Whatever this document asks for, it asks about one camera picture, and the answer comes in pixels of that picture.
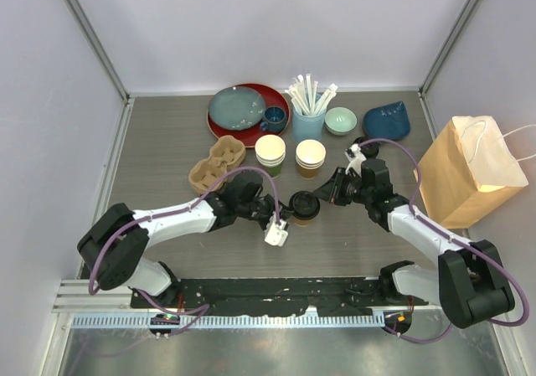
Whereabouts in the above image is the brown paper takeout bag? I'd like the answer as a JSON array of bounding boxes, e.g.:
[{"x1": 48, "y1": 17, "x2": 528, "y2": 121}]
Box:
[{"x1": 414, "y1": 116, "x2": 535, "y2": 229}]

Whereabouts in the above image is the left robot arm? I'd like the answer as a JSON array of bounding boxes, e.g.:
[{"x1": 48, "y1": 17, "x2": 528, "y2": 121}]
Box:
[{"x1": 77, "y1": 168, "x2": 293, "y2": 308}]

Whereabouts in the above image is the brown paper cup stack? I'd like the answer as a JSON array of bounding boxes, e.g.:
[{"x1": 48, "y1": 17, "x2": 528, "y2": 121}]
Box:
[{"x1": 295, "y1": 139, "x2": 326, "y2": 179}]

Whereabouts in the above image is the mint green ceramic bowl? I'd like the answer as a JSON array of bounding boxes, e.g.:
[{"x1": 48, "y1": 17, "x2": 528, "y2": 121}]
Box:
[{"x1": 324, "y1": 107, "x2": 358, "y2": 136}]

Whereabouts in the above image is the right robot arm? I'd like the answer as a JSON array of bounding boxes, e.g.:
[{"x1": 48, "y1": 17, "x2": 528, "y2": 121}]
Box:
[{"x1": 313, "y1": 159, "x2": 515, "y2": 328}]

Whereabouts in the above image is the cardboard cup carrier tray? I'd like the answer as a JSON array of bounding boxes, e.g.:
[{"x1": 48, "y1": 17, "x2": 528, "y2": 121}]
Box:
[{"x1": 188, "y1": 136, "x2": 246, "y2": 194}]

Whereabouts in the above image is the light blue straw holder cup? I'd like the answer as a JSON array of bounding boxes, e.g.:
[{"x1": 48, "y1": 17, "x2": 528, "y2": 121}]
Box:
[{"x1": 291, "y1": 102, "x2": 326, "y2": 143}]

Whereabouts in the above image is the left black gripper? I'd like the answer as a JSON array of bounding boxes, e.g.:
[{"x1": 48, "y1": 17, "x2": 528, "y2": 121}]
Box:
[{"x1": 237, "y1": 194, "x2": 293, "y2": 229}]

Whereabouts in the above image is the green paper cup stack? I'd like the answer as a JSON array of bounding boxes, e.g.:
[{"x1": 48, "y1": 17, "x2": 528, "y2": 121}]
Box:
[{"x1": 255, "y1": 135, "x2": 286, "y2": 178}]

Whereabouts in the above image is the single brown paper cup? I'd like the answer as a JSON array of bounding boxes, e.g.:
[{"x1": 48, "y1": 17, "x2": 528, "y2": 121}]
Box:
[{"x1": 293, "y1": 215, "x2": 313, "y2": 226}]

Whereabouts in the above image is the black lid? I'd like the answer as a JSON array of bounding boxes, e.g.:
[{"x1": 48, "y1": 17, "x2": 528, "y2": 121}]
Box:
[{"x1": 289, "y1": 191, "x2": 321, "y2": 221}]

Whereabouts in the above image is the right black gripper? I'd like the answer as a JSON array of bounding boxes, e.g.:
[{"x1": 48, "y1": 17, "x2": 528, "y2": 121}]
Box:
[{"x1": 312, "y1": 167, "x2": 372, "y2": 207}]

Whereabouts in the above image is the aluminium front rail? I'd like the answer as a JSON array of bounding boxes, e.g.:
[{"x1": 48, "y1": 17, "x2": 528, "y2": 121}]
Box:
[{"x1": 52, "y1": 274, "x2": 512, "y2": 331}]

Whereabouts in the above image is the stack of black lids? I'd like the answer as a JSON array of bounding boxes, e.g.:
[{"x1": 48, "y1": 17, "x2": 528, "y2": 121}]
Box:
[{"x1": 353, "y1": 136, "x2": 379, "y2": 159}]

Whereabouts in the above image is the dark blue ceramic mug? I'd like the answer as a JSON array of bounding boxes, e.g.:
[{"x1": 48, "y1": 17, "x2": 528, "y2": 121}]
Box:
[{"x1": 260, "y1": 106, "x2": 288, "y2": 133}]

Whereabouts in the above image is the dark blue leaf plate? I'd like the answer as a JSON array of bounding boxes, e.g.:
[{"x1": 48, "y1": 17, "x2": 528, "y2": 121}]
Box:
[{"x1": 362, "y1": 101, "x2": 411, "y2": 141}]

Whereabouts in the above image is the grey-blue ceramic plate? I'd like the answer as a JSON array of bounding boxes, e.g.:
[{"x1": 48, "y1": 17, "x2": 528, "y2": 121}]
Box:
[{"x1": 208, "y1": 86, "x2": 266, "y2": 131}]

